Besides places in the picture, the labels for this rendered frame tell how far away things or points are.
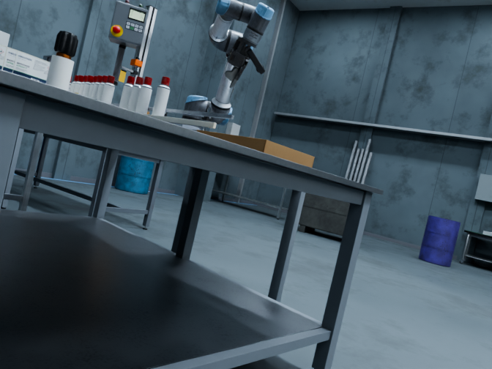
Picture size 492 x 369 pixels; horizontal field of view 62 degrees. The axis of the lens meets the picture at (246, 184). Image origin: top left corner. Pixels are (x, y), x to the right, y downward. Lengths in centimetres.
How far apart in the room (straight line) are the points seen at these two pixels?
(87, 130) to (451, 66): 1101
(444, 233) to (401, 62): 524
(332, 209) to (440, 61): 551
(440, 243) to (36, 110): 778
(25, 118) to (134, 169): 707
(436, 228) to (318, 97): 563
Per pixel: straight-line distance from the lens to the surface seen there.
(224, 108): 239
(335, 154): 1166
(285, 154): 125
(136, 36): 230
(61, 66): 194
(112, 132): 87
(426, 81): 1154
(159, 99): 178
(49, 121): 82
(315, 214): 765
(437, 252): 823
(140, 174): 787
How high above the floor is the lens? 75
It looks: 1 degrees down
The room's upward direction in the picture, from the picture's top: 13 degrees clockwise
